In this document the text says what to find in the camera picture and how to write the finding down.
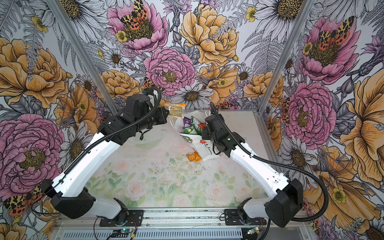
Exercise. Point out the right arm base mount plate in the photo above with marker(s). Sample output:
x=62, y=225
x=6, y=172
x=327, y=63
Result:
x=234, y=217

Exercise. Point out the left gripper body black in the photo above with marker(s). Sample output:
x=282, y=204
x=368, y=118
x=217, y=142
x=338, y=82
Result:
x=157, y=117

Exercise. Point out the white paper gift bag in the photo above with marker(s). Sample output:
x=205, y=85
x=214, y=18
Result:
x=203, y=147

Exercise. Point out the red snack packet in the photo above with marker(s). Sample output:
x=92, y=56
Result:
x=201, y=126

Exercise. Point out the small orange snack packet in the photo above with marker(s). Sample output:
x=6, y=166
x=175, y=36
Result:
x=194, y=157

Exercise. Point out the green circuit board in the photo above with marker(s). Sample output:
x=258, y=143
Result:
x=123, y=233

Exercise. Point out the aluminium front rail frame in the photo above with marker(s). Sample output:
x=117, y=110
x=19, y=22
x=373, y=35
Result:
x=181, y=224

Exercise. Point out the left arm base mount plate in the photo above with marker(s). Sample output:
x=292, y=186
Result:
x=132, y=217

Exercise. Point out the purple Fox's berries candy bag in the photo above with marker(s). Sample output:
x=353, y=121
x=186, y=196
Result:
x=187, y=122

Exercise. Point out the green candy bag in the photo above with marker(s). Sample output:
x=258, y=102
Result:
x=194, y=130

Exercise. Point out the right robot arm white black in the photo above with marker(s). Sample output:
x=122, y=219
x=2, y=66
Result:
x=285, y=197

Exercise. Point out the clear peanut snack packet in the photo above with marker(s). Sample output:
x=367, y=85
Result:
x=176, y=111

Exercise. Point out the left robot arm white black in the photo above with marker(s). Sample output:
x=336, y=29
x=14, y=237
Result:
x=68, y=191

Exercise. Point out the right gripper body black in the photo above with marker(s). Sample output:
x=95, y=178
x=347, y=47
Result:
x=206, y=135

